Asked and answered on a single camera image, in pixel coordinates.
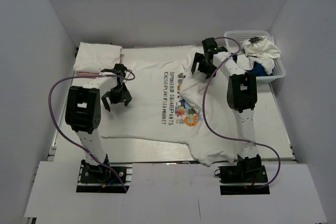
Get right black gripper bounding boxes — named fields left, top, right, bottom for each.
left=192, top=52, right=218, bottom=79

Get white cartoon print t-shirt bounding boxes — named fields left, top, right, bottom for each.
left=99, top=50, right=240, bottom=165

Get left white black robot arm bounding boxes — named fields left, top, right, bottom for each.
left=65, top=76, right=132, bottom=182

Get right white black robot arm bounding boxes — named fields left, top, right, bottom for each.
left=191, top=51, right=261, bottom=182

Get white plastic laundry basket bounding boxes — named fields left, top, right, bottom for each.
left=224, top=30, right=286, bottom=83

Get folded pink t-shirt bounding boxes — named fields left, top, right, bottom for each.
left=73, top=54, right=121, bottom=75

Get folded white t-shirt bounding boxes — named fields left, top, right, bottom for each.
left=73, top=42, right=122, bottom=73

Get blue t-shirt in basket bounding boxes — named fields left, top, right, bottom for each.
left=232, top=54, right=275, bottom=77

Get crumpled white t-shirt in basket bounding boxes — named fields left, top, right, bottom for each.
left=238, top=36, right=281, bottom=61

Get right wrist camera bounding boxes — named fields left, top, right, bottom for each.
left=202, top=37, right=228, bottom=54

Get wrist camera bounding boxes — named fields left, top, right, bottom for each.
left=101, top=63, right=128, bottom=77
left=202, top=37, right=228, bottom=54

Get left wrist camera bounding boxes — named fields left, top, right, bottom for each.
left=101, top=63, right=128, bottom=77

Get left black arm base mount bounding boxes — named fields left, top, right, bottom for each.
left=76, top=159, right=132, bottom=194

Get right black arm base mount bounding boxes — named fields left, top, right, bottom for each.
left=214, top=155, right=270, bottom=196

